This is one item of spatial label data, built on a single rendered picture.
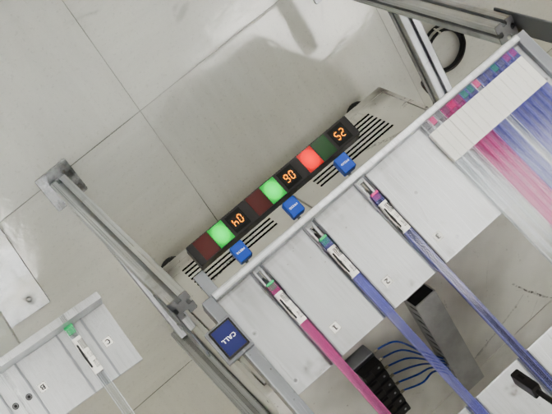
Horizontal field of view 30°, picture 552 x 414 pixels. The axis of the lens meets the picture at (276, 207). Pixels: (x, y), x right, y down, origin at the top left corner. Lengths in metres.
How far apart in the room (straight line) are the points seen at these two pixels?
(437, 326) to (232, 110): 0.72
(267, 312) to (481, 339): 0.64
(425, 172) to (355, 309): 0.25
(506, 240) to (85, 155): 0.89
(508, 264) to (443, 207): 0.44
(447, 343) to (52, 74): 0.95
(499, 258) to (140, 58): 0.85
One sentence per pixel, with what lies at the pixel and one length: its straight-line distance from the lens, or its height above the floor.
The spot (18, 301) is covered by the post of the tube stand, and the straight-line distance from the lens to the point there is 2.29.
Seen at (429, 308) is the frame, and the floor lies 0.66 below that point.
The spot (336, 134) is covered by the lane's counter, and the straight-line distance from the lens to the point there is 1.69.
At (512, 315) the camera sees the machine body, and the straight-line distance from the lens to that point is 2.14.
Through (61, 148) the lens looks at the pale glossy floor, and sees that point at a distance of 2.21.
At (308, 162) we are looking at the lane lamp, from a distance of 1.67.
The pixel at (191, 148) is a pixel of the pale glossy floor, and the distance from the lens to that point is 2.32.
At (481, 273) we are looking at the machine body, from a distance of 2.04.
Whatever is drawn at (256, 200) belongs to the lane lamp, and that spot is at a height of 0.65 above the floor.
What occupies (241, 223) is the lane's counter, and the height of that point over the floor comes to 0.66.
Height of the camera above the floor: 2.02
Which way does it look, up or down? 55 degrees down
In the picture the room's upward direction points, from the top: 124 degrees clockwise
